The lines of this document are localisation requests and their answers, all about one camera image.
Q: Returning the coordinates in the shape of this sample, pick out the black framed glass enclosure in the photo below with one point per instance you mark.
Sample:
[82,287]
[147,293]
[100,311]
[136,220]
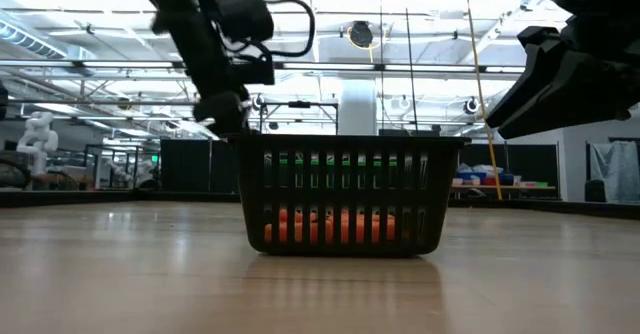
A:
[122,146]

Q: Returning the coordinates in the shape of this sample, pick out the red storage bin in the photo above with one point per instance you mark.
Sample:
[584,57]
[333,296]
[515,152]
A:
[490,180]

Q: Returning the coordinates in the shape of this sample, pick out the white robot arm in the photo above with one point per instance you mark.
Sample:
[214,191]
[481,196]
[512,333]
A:
[37,139]

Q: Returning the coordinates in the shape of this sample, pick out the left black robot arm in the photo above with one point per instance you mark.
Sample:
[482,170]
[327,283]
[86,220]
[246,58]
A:
[180,14]

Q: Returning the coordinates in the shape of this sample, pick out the green flat tray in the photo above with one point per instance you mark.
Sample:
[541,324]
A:
[537,184]

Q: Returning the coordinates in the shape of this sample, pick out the black chair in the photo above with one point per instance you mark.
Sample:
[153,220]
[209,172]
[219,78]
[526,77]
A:
[595,191]

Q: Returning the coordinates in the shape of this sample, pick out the white plastic bags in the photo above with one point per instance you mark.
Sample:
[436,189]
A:
[480,168]

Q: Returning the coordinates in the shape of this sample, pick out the long orange bone decoration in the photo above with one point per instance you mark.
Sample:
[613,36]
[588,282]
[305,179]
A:
[320,226]

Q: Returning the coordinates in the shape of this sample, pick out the black plastic slotted basket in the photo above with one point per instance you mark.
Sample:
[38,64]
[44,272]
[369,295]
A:
[345,194]

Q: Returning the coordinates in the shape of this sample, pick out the round orange decoration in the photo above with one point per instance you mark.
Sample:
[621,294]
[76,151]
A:
[272,232]

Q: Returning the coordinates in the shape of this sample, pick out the wooden side table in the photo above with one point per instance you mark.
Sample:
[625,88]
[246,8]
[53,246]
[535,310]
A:
[520,188]

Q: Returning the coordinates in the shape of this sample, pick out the black table edge frame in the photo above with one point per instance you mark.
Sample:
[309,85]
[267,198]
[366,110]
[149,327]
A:
[100,197]

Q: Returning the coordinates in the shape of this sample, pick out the white round column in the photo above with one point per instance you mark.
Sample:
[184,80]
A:
[357,106]

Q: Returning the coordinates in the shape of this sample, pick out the blue storage bin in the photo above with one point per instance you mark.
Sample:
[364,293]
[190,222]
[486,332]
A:
[506,179]
[471,175]

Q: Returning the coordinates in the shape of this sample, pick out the long ceiling light bar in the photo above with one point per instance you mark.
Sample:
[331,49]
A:
[325,66]

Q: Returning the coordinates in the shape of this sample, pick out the black partition panel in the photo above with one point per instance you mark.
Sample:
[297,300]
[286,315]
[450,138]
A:
[190,166]

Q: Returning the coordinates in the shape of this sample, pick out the grey cloth cover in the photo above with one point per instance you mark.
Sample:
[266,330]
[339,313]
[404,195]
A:
[620,169]

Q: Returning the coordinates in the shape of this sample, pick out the grey horizontal pipe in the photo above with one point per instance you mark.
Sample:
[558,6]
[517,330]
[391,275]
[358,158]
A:
[100,102]

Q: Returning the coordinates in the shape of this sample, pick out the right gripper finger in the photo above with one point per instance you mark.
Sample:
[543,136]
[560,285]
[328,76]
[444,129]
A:
[560,99]
[525,84]

